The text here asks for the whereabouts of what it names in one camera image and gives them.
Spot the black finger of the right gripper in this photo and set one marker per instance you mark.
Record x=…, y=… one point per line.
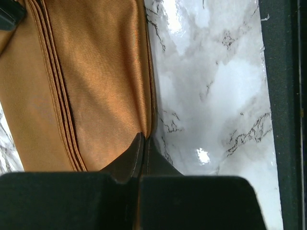
x=11, y=14

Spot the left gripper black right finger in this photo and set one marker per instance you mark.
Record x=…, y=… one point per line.
x=172, y=201

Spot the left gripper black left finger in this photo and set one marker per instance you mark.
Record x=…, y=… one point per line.
x=103, y=200

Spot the orange-brown cloth napkin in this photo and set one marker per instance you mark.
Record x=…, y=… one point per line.
x=76, y=82

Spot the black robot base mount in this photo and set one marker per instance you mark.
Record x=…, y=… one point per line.
x=281, y=20

